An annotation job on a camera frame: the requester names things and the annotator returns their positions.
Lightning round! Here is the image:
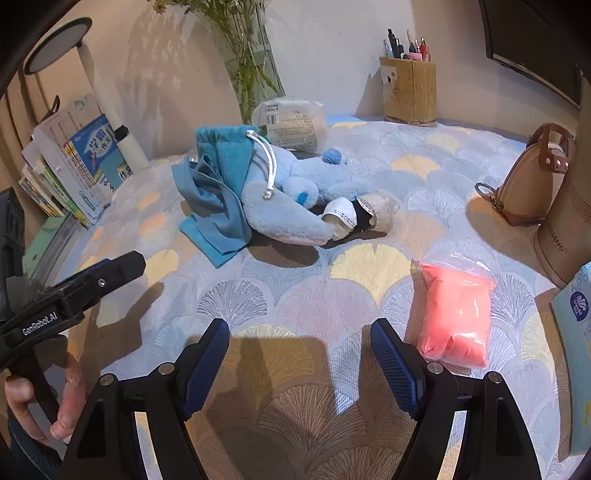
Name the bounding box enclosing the grey-blue cloth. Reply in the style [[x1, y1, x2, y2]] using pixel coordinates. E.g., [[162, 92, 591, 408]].
[[172, 156, 254, 268]]

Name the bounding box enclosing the light blue tissue pack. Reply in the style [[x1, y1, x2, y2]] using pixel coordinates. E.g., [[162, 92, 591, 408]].
[[549, 260, 591, 459]]

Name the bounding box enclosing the black monitor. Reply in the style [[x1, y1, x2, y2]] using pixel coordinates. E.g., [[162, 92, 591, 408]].
[[478, 0, 583, 110]]

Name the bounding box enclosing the person's left hand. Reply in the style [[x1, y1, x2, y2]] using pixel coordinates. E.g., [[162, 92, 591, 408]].
[[4, 339, 87, 441]]

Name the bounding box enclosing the row of books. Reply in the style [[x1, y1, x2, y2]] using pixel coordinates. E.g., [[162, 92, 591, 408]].
[[18, 92, 124, 228]]

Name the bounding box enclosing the glass vase with green stems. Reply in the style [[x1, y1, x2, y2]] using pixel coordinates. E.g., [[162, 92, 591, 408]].
[[154, 0, 286, 124]]

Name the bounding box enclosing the fan-patterned tablecloth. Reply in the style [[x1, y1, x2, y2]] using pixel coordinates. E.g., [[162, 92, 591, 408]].
[[46, 117, 591, 480]]

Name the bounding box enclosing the wooden pen holder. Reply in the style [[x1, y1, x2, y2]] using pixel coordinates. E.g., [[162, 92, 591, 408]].
[[379, 55, 438, 128]]

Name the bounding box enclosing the blue plush toy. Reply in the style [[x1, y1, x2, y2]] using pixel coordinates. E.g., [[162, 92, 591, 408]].
[[241, 147, 374, 246]]

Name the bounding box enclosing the white printed plastic packet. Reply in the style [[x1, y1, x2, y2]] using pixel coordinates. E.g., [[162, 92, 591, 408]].
[[252, 96, 329, 154]]

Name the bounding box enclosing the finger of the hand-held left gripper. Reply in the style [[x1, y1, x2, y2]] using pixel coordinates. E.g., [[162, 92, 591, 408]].
[[53, 250, 147, 306]]

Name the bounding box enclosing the brown leather bag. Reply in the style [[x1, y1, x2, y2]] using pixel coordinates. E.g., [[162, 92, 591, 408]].
[[475, 123, 576, 228]]

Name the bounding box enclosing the bunch of pens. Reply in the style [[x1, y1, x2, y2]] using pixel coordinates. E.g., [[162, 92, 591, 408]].
[[381, 28, 433, 62]]

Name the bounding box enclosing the pink clay bag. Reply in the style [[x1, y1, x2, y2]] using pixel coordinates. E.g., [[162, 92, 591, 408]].
[[410, 251, 498, 370]]

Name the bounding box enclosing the white desk lamp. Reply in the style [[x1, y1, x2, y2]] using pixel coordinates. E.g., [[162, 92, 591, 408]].
[[24, 17, 151, 171]]

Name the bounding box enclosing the teal drawstring pouch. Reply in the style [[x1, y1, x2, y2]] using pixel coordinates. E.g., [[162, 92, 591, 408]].
[[193, 124, 278, 204]]

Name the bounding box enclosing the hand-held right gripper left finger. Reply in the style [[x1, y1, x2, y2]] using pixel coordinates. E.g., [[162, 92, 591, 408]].
[[60, 318, 230, 480]]

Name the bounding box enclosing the beige cylindrical container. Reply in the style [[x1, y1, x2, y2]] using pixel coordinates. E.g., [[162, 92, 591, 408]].
[[534, 136, 591, 291]]

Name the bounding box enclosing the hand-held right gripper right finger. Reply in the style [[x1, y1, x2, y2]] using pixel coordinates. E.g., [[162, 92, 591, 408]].
[[370, 318, 542, 480]]

